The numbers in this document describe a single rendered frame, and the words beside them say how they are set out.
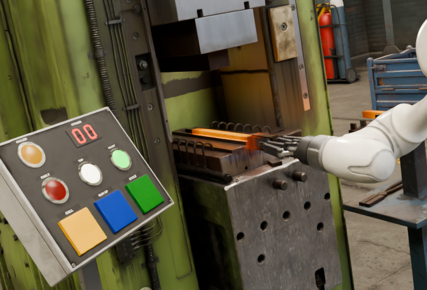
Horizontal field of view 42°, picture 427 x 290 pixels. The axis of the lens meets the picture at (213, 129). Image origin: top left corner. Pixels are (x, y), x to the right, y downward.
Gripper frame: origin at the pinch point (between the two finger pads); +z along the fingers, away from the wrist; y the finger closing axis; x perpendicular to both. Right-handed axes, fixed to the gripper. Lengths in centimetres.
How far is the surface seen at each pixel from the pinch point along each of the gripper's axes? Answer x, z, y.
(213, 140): -1.5, 21.2, -3.1
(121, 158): 9.8, -5.9, -46.0
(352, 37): -70, 590, 711
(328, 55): -74, 500, 549
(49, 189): 11, -15, -65
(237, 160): -4.4, 5.2, -6.4
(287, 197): -17.9, -1.3, 4.5
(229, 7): 38.0, 6.8, -0.7
